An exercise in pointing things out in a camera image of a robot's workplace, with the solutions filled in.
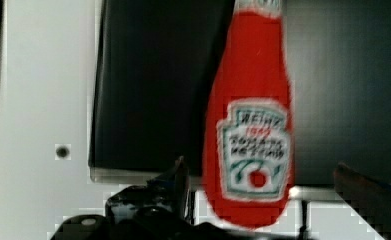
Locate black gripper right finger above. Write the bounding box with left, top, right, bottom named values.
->
left=333, top=163, right=391, bottom=240

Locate silver black toaster oven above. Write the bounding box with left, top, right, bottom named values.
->
left=88, top=0, right=391, bottom=185

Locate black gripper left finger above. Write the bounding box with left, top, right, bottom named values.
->
left=105, top=156, right=190, bottom=224

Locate red ketchup bottle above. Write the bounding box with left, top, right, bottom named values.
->
left=202, top=0, right=294, bottom=229

